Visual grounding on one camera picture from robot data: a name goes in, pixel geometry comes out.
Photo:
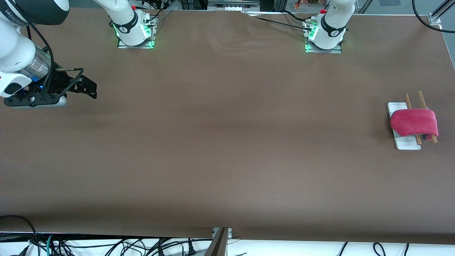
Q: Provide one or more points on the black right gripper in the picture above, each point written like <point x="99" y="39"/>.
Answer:
<point x="61" y="82"/>

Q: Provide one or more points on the pink terry towel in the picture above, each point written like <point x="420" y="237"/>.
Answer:
<point x="414" y="122"/>

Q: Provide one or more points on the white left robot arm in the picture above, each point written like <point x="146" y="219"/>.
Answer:
<point x="332" y="25"/>

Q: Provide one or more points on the brown table cover sheet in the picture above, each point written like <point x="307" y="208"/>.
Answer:
<point x="249" y="160"/>

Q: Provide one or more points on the white paper sheet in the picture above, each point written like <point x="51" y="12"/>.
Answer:
<point x="265" y="14"/>

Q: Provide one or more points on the orange background object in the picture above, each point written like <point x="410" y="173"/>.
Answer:
<point x="307" y="3"/>

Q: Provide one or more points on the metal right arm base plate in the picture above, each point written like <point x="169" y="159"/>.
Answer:
<point x="137" y="45"/>

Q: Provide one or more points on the aluminium extrusion rail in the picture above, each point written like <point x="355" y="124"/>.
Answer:
<point x="233" y="4"/>

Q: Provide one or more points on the metal table frame bracket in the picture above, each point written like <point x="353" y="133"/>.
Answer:
<point x="217" y="241"/>

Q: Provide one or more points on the white rack base plate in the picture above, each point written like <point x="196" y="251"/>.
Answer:
<point x="400" y="140"/>

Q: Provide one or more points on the aluminium frame corner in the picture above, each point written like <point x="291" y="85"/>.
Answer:
<point x="435" y="18"/>

